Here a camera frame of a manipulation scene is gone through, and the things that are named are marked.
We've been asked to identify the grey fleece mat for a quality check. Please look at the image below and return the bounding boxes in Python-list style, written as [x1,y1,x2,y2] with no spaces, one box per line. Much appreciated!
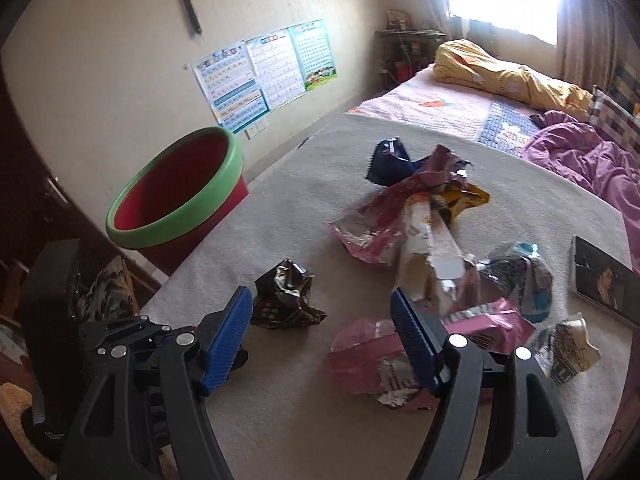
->
[137,112,637,480]

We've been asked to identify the teal grid wall poster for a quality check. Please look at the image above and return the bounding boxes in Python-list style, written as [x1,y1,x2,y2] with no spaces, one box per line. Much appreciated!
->
[288,18,339,92]

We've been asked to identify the brown white checkered pillow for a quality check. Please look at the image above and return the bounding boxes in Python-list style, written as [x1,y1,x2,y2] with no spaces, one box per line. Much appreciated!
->
[587,85,640,152]

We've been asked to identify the white table wall poster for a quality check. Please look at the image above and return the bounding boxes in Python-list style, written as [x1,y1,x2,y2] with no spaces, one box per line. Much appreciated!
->
[245,28,307,111]

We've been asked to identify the purple star quilt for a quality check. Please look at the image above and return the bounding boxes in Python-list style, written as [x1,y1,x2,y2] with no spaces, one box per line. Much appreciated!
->
[520,109,640,242]

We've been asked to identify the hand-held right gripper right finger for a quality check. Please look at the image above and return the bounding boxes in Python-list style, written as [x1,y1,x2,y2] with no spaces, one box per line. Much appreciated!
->
[390,287,583,480]

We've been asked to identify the dark brown wrapper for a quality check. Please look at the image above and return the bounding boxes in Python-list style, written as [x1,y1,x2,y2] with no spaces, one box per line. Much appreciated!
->
[250,258,327,332]

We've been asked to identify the clear blue white packet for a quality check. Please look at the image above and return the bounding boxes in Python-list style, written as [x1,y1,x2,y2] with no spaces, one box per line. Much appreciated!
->
[476,241,554,324]

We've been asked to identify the bright pink foil packet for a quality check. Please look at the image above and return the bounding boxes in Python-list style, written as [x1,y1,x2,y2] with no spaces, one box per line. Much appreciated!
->
[327,299,536,412]

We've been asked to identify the dark checkered pillow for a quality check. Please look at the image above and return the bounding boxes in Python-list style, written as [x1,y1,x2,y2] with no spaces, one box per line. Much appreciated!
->
[612,60,640,107]

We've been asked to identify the light blue row wall poster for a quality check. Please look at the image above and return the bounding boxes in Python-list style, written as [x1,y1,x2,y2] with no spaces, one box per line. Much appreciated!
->
[191,41,271,135]

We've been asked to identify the maroon pink torn packet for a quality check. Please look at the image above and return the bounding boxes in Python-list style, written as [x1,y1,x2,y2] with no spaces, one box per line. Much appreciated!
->
[327,145,476,267]

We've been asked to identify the yellow black snack packet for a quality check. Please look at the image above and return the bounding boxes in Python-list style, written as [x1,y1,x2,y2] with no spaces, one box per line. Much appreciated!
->
[439,181,492,227]

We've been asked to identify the smartphone with lit screen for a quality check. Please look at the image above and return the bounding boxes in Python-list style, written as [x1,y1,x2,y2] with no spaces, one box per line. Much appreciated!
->
[570,236,640,329]

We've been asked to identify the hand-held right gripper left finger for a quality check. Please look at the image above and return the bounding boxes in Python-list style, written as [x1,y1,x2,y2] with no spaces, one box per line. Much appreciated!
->
[57,286,253,480]

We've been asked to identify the dark side table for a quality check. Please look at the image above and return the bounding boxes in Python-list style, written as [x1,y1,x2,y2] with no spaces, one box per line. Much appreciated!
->
[375,27,447,92]

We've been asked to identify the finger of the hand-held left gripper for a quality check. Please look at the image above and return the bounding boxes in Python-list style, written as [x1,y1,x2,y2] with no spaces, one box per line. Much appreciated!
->
[82,314,201,361]

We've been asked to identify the yellow quilt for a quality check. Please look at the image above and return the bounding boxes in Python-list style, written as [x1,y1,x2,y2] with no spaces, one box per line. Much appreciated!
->
[432,39,594,122]

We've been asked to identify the floral cloth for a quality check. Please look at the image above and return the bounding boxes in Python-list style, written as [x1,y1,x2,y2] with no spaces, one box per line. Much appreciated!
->
[75,255,139,322]

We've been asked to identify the dark blue snack packet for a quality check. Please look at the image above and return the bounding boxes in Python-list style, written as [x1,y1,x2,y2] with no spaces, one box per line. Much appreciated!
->
[366,137,427,187]

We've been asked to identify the white yellow wrapper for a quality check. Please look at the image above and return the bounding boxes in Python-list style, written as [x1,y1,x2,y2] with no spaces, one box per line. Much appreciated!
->
[530,312,602,387]

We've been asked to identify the cream white torn packet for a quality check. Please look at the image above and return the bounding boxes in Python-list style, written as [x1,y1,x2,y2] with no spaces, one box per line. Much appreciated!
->
[397,199,478,313]

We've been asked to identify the pink printed bed sheet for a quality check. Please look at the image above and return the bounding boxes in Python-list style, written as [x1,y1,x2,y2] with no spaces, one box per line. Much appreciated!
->
[347,62,551,152]

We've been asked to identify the red bin with green rim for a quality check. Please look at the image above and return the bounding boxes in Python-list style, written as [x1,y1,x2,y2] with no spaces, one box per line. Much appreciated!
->
[105,126,249,277]

